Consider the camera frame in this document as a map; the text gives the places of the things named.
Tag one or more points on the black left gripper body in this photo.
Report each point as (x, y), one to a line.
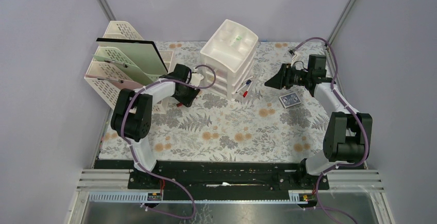
(187, 95)

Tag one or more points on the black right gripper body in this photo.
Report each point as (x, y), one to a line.
(292, 77)

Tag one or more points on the blue capped marker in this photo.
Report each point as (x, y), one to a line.
(247, 82)

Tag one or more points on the red marker pen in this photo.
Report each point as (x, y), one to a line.
(245, 94)

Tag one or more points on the white plastic drawer organizer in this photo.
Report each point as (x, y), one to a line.
(230, 52)

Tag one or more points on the green clipboard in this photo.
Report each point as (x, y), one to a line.
(114, 56)

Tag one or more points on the white binder folder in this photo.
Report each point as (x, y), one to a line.
(142, 53)

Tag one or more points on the pink clipboard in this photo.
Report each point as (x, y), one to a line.
(105, 83)

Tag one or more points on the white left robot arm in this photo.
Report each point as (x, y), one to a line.
(132, 115)

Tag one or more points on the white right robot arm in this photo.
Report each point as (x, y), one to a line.
(348, 134)

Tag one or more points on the blue playing card box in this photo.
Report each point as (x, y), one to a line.
(289, 100)

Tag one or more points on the floral patterned table mat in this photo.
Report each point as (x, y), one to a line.
(257, 129)

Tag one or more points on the white perforated file rack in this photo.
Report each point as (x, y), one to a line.
(115, 30)

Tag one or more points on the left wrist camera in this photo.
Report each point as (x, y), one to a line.
(196, 79)

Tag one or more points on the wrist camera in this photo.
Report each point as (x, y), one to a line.
(196, 79)
(294, 54)

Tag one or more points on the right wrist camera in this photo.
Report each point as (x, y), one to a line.
(294, 54)

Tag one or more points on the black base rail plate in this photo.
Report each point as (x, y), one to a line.
(227, 180)

